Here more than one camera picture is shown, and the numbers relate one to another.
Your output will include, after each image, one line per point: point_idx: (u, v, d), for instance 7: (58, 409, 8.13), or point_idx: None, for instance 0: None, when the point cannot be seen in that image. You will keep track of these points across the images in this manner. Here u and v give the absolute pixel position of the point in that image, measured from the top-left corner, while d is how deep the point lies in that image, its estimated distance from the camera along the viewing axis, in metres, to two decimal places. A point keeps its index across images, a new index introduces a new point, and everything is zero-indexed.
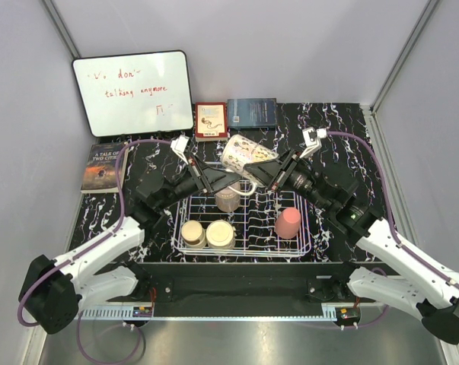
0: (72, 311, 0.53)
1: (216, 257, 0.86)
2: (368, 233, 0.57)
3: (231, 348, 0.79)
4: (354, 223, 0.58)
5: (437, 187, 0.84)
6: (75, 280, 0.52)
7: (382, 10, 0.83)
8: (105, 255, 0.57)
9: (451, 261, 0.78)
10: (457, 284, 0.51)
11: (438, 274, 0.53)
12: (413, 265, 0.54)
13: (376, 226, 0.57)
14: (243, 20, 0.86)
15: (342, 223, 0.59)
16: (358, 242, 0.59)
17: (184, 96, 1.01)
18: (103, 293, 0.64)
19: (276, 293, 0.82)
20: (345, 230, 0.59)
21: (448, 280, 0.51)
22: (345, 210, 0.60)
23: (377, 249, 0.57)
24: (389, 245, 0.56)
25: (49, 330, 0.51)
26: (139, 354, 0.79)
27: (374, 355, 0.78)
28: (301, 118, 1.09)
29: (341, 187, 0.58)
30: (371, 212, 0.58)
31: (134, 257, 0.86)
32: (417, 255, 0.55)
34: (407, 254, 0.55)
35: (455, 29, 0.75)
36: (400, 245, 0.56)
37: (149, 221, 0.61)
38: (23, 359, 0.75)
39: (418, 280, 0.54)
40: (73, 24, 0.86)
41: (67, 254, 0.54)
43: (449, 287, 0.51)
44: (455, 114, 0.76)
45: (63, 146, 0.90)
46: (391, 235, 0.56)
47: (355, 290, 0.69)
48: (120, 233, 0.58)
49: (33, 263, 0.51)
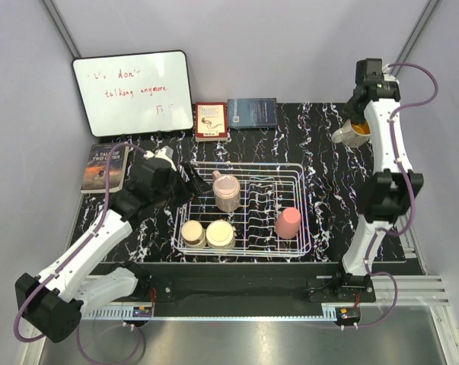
0: (75, 316, 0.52)
1: (216, 257, 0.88)
2: (377, 99, 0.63)
3: (231, 349, 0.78)
4: (375, 88, 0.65)
5: (437, 187, 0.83)
6: (64, 293, 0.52)
7: (382, 9, 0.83)
8: (91, 258, 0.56)
9: (452, 261, 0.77)
10: (399, 163, 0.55)
11: (395, 153, 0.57)
12: (385, 137, 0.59)
13: (387, 101, 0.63)
14: (243, 20, 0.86)
15: (364, 84, 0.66)
16: (365, 108, 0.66)
17: (184, 96, 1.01)
18: (103, 296, 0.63)
19: (276, 294, 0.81)
20: (364, 93, 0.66)
21: (396, 158, 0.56)
22: (374, 82, 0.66)
23: (372, 113, 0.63)
24: (382, 116, 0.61)
25: (55, 339, 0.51)
26: (139, 354, 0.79)
27: (374, 355, 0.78)
28: (301, 118, 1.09)
29: (368, 60, 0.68)
30: (395, 93, 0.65)
31: (134, 257, 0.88)
32: (394, 132, 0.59)
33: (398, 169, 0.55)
34: (390, 128, 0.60)
35: (457, 30, 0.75)
36: (391, 119, 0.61)
37: (132, 210, 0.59)
38: (23, 359, 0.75)
39: (378, 147, 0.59)
40: (74, 24, 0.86)
41: (50, 268, 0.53)
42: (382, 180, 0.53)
43: (392, 163, 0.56)
44: (457, 112, 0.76)
45: (63, 145, 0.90)
46: (390, 112, 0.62)
47: (347, 262, 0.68)
48: (103, 230, 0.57)
49: (17, 283, 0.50)
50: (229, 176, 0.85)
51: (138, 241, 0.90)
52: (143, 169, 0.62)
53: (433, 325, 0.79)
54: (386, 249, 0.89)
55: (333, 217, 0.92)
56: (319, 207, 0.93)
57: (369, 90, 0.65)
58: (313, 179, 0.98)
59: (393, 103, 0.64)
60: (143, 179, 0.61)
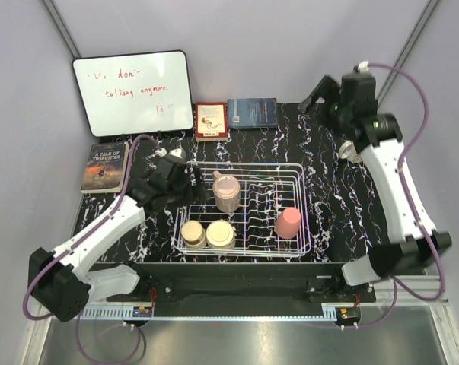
0: (83, 297, 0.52)
1: (216, 257, 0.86)
2: (377, 143, 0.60)
3: (231, 349, 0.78)
4: (372, 130, 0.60)
5: (438, 187, 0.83)
6: (78, 269, 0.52)
7: (382, 9, 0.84)
8: (106, 239, 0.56)
9: (452, 261, 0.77)
10: (420, 226, 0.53)
11: (412, 211, 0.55)
12: (396, 192, 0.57)
13: (388, 144, 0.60)
14: (243, 20, 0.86)
15: (360, 125, 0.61)
16: (363, 151, 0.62)
17: (184, 96, 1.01)
18: (108, 285, 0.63)
19: (276, 293, 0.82)
20: (359, 133, 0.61)
21: (416, 220, 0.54)
22: (366, 117, 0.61)
23: (377, 164, 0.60)
24: (388, 166, 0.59)
25: (62, 318, 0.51)
26: (140, 354, 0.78)
27: (374, 355, 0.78)
28: (301, 118, 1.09)
29: (358, 84, 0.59)
30: (394, 131, 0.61)
31: (134, 257, 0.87)
32: (406, 186, 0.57)
33: (420, 233, 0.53)
34: (400, 181, 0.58)
35: (457, 30, 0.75)
36: (399, 171, 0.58)
37: (147, 198, 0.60)
38: (23, 359, 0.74)
39: (392, 207, 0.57)
40: (74, 24, 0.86)
41: (65, 244, 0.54)
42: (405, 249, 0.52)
43: (413, 226, 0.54)
44: (455, 113, 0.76)
45: (63, 145, 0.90)
46: (396, 159, 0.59)
47: (347, 276, 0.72)
48: (118, 214, 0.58)
49: (33, 257, 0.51)
50: (229, 176, 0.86)
51: (138, 242, 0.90)
52: (162, 162, 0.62)
53: (432, 323, 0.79)
54: None
55: (333, 217, 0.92)
56: (318, 207, 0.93)
57: (364, 135, 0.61)
58: (313, 179, 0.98)
59: (396, 146, 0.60)
60: (160, 172, 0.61)
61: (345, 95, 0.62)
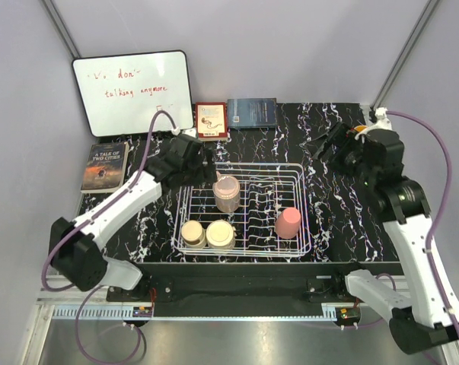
0: (101, 268, 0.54)
1: (216, 257, 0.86)
2: (404, 220, 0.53)
3: (231, 348, 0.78)
4: (397, 202, 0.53)
5: (438, 187, 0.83)
6: (98, 239, 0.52)
7: (382, 10, 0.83)
8: (123, 213, 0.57)
9: (453, 261, 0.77)
10: (451, 315, 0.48)
11: (441, 295, 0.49)
12: (425, 275, 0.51)
13: (415, 220, 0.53)
14: (243, 20, 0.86)
15: (384, 196, 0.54)
16: (386, 223, 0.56)
17: (184, 96, 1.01)
18: (118, 271, 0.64)
19: (276, 293, 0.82)
20: (382, 203, 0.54)
21: (447, 307, 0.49)
22: (390, 188, 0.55)
23: (402, 239, 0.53)
24: (415, 244, 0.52)
25: (82, 287, 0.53)
26: (140, 353, 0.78)
27: (374, 354, 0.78)
28: (301, 118, 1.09)
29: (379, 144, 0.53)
30: (422, 201, 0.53)
31: (134, 257, 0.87)
32: (435, 268, 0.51)
33: (451, 322, 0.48)
34: (428, 261, 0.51)
35: (457, 30, 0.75)
36: (427, 252, 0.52)
37: (164, 174, 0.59)
38: (23, 359, 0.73)
39: (419, 290, 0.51)
40: (74, 24, 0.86)
41: (85, 214, 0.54)
42: (435, 338, 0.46)
43: (442, 313, 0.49)
44: (455, 114, 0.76)
45: (63, 145, 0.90)
46: (425, 237, 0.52)
47: (349, 285, 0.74)
48: (136, 188, 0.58)
49: (55, 225, 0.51)
50: (229, 176, 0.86)
51: (138, 242, 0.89)
52: (178, 140, 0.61)
53: None
54: (386, 249, 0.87)
55: (333, 217, 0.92)
56: (318, 207, 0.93)
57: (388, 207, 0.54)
58: (313, 179, 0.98)
59: (423, 222, 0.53)
60: (176, 149, 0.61)
61: (371, 157, 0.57)
